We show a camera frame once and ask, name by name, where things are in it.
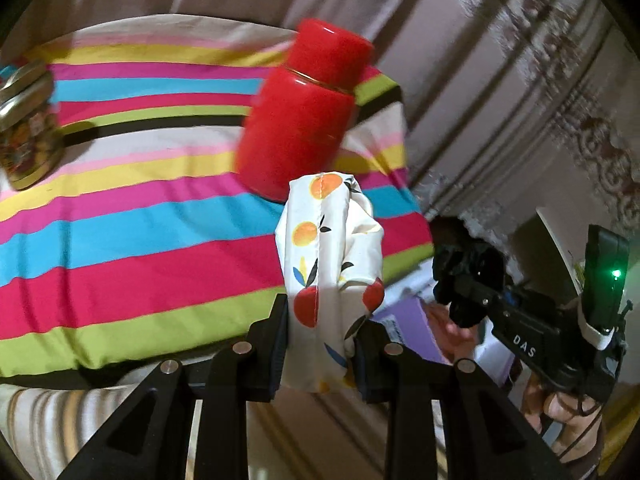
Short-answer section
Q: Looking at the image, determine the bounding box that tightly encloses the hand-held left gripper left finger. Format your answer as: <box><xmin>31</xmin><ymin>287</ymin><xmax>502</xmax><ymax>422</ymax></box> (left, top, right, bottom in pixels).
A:
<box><xmin>57</xmin><ymin>292</ymin><xmax>292</xmax><ymax>480</ymax></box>

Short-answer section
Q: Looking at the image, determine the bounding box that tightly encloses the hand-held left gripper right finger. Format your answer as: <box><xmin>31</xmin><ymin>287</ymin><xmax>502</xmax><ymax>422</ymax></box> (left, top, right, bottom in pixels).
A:
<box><xmin>350</xmin><ymin>320</ymin><xmax>575</xmax><ymax>480</ymax></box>

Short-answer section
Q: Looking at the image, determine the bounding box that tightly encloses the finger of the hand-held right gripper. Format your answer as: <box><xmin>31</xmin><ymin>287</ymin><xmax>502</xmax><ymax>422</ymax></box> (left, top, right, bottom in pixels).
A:
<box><xmin>447</xmin><ymin>272</ymin><xmax>518</xmax><ymax>329</ymax></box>

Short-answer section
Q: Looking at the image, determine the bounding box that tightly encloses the black scrunchie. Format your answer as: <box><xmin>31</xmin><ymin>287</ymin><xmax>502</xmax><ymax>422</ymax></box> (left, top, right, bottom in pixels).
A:
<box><xmin>432</xmin><ymin>240</ymin><xmax>505</xmax><ymax>306</ymax></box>

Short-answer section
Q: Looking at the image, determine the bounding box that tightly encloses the purple box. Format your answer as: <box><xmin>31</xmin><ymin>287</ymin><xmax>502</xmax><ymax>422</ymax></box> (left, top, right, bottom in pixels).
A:
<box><xmin>372</xmin><ymin>280</ymin><xmax>512</xmax><ymax>392</ymax></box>

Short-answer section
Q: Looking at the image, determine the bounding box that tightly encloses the white fruit print cloth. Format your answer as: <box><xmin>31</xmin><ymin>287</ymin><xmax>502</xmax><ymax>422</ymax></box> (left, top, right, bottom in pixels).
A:
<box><xmin>274</xmin><ymin>172</ymin><xmax>386</xmax><ymax>393</ymax></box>

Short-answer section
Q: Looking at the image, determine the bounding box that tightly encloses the person's right hand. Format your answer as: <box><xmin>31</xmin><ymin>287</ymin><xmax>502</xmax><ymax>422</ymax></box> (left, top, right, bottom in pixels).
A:
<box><xmin>522</xmin><ymin>374</ymin><xmax>607</xmax><ymax>462</ymax></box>

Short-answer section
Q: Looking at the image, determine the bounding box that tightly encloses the white curved panel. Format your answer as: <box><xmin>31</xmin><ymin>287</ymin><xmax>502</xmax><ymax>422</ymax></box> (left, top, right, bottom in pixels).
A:
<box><xmin>514</xmin><ymin>207</ymin><xmax>587</xmax><ymax>307</ymax></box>

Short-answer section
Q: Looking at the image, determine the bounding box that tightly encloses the colourful striped blanket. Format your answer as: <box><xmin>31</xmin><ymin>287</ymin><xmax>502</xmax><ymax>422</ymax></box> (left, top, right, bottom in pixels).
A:
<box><xmin>0</xmin><ymin>15</ymin><xmax>436</xmax><ymax>378</ymax></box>

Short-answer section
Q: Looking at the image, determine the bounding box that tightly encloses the beige striped cushion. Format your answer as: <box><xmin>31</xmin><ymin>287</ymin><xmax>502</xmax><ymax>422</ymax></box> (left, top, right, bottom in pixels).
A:
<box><xmin>0</xmin><ymin>360</ymin><xmax>451</xmax><ymax>480</ymax></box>

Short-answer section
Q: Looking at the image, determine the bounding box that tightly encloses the red canister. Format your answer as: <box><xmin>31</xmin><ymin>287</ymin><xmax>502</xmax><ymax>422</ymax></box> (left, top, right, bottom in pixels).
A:
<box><xmin>235</xmin><ymin>18</ymin><xmax>375</xmax><ymax>204</ymax></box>

